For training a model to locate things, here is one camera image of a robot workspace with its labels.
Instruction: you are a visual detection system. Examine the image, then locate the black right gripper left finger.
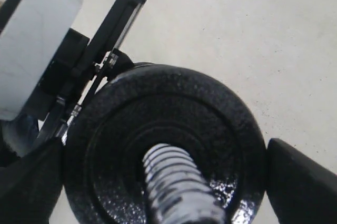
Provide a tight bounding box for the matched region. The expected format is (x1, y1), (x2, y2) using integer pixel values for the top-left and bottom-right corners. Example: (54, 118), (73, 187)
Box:
(1, 138), (63, 223)

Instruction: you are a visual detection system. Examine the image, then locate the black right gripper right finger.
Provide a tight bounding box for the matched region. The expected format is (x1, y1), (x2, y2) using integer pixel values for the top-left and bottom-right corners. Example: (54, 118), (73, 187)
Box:
(266, 138), (336, 223)

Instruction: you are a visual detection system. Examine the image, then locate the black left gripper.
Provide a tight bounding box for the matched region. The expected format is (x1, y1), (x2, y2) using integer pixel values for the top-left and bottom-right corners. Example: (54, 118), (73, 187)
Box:
(1, 0), (147, 166)

